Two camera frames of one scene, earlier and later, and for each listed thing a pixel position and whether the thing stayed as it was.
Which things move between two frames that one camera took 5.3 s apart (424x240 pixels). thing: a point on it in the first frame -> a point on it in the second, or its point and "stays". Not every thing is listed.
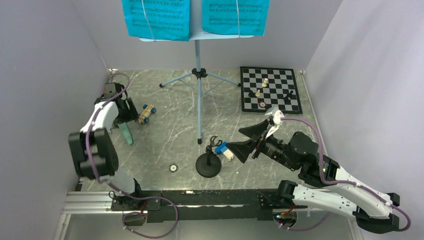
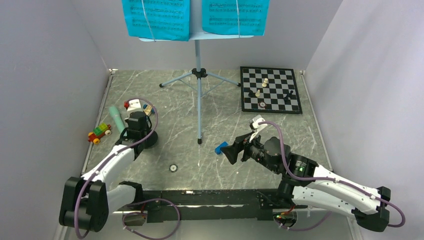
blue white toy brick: [223, 149] stays
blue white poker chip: [173, 168] stays
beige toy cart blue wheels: [148, 109] stays
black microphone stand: [208, 165] -> [151, 141]
